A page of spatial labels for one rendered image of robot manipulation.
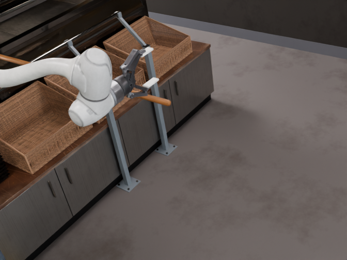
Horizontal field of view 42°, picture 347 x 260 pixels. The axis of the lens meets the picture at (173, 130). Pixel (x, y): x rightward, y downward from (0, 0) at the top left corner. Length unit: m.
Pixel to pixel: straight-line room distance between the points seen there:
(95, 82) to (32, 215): 1.68
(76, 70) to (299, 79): 3.31
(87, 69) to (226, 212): 1.95
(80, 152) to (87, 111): 1.54
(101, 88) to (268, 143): 2.40
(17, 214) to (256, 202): 1.58
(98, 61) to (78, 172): 1.77
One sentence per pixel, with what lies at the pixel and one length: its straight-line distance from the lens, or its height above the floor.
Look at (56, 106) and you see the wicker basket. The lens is 3.35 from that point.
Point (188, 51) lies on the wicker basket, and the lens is 3.84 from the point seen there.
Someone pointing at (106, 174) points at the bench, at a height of 0.20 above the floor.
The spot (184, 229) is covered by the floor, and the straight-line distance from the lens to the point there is 3.09.
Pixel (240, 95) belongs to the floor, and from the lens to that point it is 4.32.
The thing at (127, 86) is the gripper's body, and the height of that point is 1.49.
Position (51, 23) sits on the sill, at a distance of 3.40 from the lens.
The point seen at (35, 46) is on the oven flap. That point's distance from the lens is 3.36.
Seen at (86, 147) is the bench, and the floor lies 0.52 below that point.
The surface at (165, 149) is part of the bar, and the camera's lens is 3.73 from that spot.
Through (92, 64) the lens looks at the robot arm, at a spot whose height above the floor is 1.69.
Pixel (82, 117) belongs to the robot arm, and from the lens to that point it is 1.54.
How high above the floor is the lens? 2.30
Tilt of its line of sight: 36 degrees down
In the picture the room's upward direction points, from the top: 10 degrees counter-clockwise
